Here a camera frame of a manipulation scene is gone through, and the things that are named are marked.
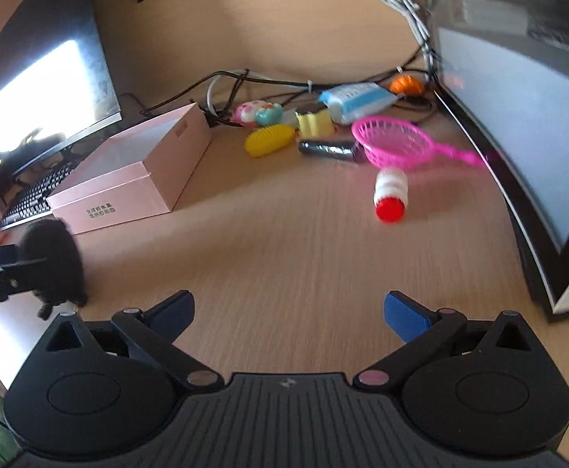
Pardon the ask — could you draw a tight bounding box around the black plush toy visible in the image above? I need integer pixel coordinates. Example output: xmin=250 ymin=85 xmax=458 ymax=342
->
xmin=20 ymin=219 xmax=88 ymax=320

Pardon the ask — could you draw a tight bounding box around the white bottle red cap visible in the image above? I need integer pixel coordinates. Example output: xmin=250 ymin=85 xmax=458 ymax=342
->
xmin=373 ymin=167 xmax=409 ymax=223

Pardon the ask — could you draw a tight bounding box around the pink cardboard box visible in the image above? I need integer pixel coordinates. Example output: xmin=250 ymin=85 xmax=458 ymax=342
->
xmin=48 ymin=104 xmax=211 ymax=234

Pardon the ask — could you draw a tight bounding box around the pink plastic strainer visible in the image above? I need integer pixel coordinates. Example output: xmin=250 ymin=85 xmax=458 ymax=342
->
xmin=351 ymin=116 xmax=484 ymax=170

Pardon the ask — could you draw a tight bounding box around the yellow toy corn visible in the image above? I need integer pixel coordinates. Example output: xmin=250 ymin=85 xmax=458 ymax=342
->
xmin=244 ymin=124 xmax=296 ymax=158

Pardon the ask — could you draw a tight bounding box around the pink cartoon toy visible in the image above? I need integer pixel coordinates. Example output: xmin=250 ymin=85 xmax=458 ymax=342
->
xmin=230 ymin=100 xmax=283 ymax=128

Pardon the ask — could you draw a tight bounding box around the orange toy croissant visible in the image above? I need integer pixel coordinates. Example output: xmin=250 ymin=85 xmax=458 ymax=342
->
xmin=389 ymin=74 xmax=427 ymax=97

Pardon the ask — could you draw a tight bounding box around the black keyboard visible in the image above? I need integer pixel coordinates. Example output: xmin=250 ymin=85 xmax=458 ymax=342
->
xmin=0 ymin=162 xmax=77 ymax=230

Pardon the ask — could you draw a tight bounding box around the left black monitor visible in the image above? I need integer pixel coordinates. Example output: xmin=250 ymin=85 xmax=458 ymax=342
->
xmin=0 ymin=0 xmax=121 ymax=171

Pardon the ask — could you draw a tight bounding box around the black roll in wrapper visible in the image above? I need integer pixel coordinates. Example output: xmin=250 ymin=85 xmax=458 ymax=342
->
xmin=298 ymin=140 xmax=367 ymax=164

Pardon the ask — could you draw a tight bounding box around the yellow pudding toy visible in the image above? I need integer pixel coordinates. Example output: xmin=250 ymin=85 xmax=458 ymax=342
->
xmin=296 ymin=109 xmax=335 ymax=140

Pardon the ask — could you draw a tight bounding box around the blue white tissue pack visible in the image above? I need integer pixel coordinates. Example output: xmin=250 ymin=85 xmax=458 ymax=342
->
xmin=318 ymin=82 xmax=402 ymax=125

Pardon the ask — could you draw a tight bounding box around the right curved monitor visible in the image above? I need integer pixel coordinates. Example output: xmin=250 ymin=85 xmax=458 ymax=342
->
xmin=425 ymin=0 xmax=569 ymax=319

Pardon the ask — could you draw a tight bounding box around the black cable bundle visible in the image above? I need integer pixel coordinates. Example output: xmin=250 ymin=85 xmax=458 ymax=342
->
xmin=139 ymin=43 xmax=439 ymax=130

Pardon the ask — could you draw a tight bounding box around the white bundled cable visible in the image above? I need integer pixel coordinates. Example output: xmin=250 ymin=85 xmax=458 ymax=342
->
xmin=359 ymin=0 xmax=442 ymax=84

